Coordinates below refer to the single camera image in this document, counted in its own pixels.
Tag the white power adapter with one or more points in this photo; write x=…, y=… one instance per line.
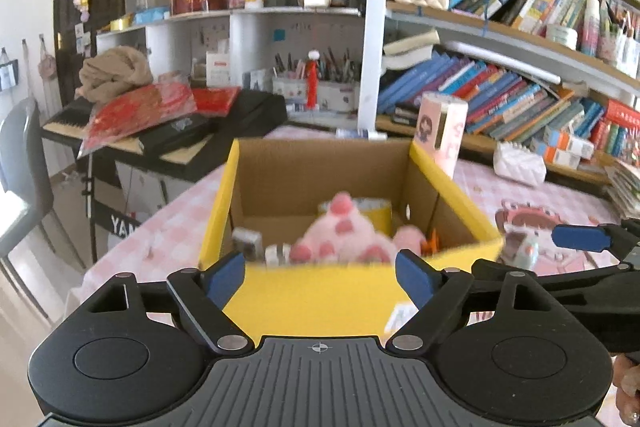
x=247, y=244

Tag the white printed pen holder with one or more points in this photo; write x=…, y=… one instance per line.
x=289, y=88
x=337, y=96

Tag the white shelf unit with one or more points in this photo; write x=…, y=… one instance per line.
x=372, y=32

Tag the row of blue books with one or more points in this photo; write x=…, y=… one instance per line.
x=475, y=92

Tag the black keyboard stand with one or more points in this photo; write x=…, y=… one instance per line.
x=107, y=217

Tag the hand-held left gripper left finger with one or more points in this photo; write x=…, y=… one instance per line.
x=227, y=279

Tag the blue flat box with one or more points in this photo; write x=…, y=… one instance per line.
x=152, y=16

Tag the person's right hand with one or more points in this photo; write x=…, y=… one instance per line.
x=629, y=392

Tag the white paper bag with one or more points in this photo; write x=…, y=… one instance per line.
x=218, y=69

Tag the hanging plush charm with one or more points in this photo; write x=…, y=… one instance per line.
x=81, y=5

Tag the orange white boxes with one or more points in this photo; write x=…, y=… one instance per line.
x=567, y=147

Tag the beige cloth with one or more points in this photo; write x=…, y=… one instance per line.
x=115, y=74

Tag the bunch of pens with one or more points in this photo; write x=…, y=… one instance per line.
x=335, y=67

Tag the white round jar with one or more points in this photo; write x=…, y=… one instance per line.
x=562, y=37

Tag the red tassel ornament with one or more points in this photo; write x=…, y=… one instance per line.
x=313, y=82

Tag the yellow tape roll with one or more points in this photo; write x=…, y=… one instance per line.
x=120, y=24

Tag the pink cartoon toy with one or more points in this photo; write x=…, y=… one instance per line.
x=530, y=219

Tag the pink plush toy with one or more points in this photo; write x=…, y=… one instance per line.
x=345, y=232

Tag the red envelope stack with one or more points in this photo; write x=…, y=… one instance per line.
x=216, y=101

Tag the pink tall bottle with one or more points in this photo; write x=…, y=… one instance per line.
x=591, y=27

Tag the small white object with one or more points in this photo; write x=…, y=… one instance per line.
x=277, y=254

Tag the white quilted purse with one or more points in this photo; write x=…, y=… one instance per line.
x=520, y=164

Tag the black electronic keyboard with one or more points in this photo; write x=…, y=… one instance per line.
x=250, y=112

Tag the thick lying books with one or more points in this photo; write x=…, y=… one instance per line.
x=410, y=49

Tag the red plastic packet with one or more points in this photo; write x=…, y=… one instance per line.
x=135, y=112

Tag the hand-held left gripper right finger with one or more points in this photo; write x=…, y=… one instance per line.
x=412, y=277

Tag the yellow cardboard box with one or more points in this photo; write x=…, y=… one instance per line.
x=310, y=297

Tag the wooden bookshelf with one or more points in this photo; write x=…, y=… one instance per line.
x=500, y=49

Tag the grey chair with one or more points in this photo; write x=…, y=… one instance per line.
x=25, y=177

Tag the pink cartoon box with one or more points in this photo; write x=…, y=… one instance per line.
x=440, y=132

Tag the clear spray bottle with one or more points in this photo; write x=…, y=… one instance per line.
x=360, y=135

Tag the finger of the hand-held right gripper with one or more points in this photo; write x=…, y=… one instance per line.
x=575, y=237
x=575, y=274

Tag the pink checked tablecloth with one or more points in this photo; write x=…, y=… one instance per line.
x=170, y=227

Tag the black flat box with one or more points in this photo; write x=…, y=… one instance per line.
x=175, y=134

